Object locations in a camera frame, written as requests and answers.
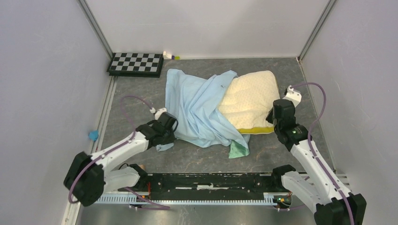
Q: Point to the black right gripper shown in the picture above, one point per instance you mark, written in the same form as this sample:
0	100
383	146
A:
269	116

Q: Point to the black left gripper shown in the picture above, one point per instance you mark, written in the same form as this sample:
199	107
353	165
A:
170	139

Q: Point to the cream and yellow pillow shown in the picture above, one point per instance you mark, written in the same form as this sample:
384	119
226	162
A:
248	100

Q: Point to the light blue pillowcase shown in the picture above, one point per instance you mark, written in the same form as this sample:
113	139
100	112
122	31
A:
194	102

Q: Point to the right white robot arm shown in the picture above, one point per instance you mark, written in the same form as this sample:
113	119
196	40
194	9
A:
330	201

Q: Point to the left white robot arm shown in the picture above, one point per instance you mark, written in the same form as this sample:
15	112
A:
90	176

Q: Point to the blue plastic clip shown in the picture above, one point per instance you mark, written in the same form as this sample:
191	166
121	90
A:
93	135

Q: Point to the small white purple toy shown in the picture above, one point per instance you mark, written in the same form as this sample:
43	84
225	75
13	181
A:
170	56

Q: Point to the black white checkerboard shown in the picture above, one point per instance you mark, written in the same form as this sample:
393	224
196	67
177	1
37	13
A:
136	64

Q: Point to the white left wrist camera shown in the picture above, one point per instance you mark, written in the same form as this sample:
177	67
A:
157	112

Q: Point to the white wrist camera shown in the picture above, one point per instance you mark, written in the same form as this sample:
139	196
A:
157	112
293	95

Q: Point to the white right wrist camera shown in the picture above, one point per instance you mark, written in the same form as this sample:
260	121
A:
293	95

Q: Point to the white toothed cable tray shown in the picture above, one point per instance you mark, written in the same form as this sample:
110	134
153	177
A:
131	199

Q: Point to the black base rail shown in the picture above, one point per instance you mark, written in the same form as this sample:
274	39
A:
209	186

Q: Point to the aluminium frame rails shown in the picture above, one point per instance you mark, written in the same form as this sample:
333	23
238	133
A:
343	179

